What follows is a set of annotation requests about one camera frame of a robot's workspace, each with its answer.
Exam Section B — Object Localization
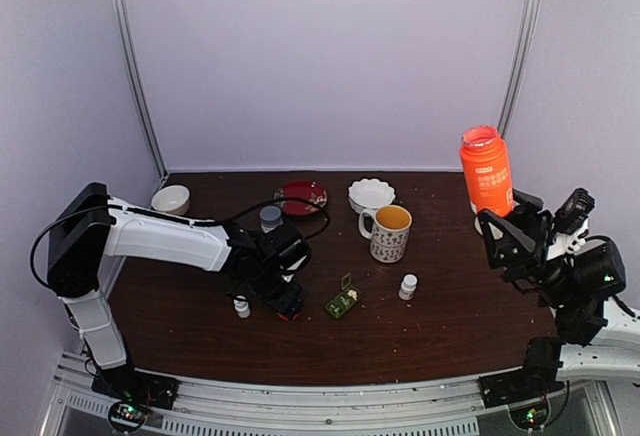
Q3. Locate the patterned mug orange inside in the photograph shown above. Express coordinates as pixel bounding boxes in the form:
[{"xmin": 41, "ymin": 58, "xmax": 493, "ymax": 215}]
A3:
[{"xmin": 358, "ymin": 205, "xmax": 413, "ymax": 264}]

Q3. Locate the aluminium frame post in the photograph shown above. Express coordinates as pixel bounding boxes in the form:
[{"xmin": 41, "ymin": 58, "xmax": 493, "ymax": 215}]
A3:
[
  {"xmin": 497, "ymin": 0, "xmax": 541, "ymax": 141},
  {"xmin": 112, "ymin": 0, "xmax": 169, "ymax": 181}
]

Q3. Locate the orange pill bottle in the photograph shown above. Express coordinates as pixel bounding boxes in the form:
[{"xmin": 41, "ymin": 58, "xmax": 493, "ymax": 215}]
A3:
[{"xmin": 460, "ymin": 126, "xmax": 515, "ymax": 217}]

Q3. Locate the cream ribbed mug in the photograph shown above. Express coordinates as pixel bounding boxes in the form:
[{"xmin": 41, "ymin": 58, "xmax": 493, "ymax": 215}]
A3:
[{"xmin": 474, "ymin": 216, "xmax": 483, "ymax": 236}]

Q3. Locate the green pill organizer box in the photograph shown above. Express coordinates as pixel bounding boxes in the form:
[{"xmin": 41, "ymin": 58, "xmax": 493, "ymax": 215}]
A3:
[{"xmin": 325, "ymin": 272, "xmax": 362, "ymax": 320}]

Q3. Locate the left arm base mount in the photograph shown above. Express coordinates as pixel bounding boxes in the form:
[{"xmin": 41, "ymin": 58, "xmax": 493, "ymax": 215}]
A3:
[{"xmin": 91, "ymin": 366, "xmax": 179, "ymax": 410}]

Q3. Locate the left aluminium frame post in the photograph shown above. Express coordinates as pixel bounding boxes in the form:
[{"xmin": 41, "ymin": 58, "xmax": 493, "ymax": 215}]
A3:
[{"xmin": 112, "ymin": 0, "xmax": 169, "ymax": 181}]

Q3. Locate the orange bottle cap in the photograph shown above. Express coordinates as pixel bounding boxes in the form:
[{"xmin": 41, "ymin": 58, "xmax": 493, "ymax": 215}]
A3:
[{"xmin": 277, "ymin": 313, "xmax": 300, "ymax": 321}]

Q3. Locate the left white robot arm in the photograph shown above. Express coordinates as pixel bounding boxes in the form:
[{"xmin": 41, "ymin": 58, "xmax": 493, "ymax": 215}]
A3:
[{"xmin": 31, "ymin": 182, "xmax": 311, "ymax": 400}]

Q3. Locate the front aluminium rail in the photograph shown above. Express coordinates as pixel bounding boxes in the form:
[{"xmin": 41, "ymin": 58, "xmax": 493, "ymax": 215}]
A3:
[{"xmin": 35, "ymin": 352, "xmax": 622, "ymax": 435}]

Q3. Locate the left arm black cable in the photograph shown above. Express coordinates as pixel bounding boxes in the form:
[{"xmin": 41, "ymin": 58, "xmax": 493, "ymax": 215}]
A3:
[{"xmin": 189, "ymin": 198, "xmax": 332, "ymax": 245}]

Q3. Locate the small white bowl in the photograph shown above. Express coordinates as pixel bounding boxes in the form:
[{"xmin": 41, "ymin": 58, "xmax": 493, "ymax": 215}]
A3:
[{"xmin": 151, "ymin": 185, "xmax": 191, "ymax": 216}]

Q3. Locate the right aluminium frame post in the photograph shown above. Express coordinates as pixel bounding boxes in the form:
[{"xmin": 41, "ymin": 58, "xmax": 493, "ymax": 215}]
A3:
[{"xmin": 497, "ymin": 0, "xmax": 541, "ymax": 141}]

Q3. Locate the red floral plate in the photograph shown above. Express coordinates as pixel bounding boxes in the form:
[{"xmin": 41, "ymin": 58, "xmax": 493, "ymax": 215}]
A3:
[{"xmin": 274, "ymin": 181, "xmax": 328, "ymax": 216}]

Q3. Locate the small white bottle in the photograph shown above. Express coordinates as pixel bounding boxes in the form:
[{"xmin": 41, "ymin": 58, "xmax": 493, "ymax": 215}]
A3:
[{"xmin": 233, "ymin": 298, "xmax": 251, "ymax": 319}]

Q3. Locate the grey-capped orange label bottle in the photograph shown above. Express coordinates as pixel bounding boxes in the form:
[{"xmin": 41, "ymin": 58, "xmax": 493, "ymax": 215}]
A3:
[{"xmin": 259, "ymin": 205, "xmax": 283, "ymax": 233}]

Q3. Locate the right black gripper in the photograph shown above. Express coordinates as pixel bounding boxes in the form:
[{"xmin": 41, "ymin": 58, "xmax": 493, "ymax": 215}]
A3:
[{"xmin": 475, "ymin": 182, "xmax": 579, "ymax": 311}]

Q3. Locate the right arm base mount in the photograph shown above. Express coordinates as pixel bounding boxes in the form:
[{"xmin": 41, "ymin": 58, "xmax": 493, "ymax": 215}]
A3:
[{"xmin": 478, "ymin": 368, "xmax": 564, "ymax": 408}]

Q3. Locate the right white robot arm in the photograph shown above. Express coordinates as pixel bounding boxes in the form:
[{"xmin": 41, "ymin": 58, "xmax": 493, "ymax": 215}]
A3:
[{"xmin": 477, "ymin": 188, "xmax": 639, "ymax": 398}]

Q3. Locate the white scalloped bowl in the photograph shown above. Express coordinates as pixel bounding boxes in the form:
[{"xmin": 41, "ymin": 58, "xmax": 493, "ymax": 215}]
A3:
[{"xmin": 348, "ymin": 178, "xmax": 396, "ymax": 214}]

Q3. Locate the white labelled pill bottle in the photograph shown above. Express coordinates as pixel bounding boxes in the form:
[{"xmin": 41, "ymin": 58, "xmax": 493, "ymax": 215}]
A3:
[{"xmin": 398, "ymin": 274, "xmax": 418, "ymax": 301}]

